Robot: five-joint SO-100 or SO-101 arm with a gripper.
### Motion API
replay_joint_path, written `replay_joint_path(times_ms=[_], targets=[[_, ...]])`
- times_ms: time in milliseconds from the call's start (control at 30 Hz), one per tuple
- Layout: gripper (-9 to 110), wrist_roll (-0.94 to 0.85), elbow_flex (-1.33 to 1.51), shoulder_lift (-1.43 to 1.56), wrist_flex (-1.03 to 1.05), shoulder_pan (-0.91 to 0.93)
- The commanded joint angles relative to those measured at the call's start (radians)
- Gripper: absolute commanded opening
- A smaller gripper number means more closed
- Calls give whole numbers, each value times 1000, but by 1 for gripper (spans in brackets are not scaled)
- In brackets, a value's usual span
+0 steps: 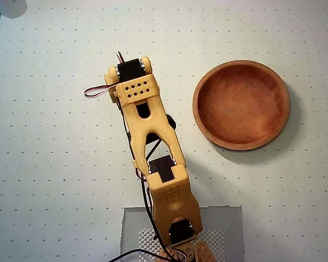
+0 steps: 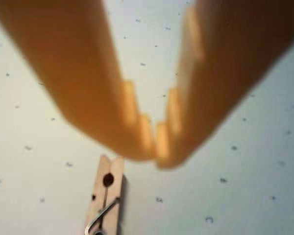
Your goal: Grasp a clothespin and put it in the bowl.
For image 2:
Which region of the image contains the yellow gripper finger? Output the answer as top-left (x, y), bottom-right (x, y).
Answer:
top-left (155, 0), bottom-right (294, 170)
top-left (0, 0), bottom-right (156, 162)

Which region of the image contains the wooden clothespin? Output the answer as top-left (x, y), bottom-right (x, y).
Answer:
top-left (84, 153), bottom-right (128, 235)

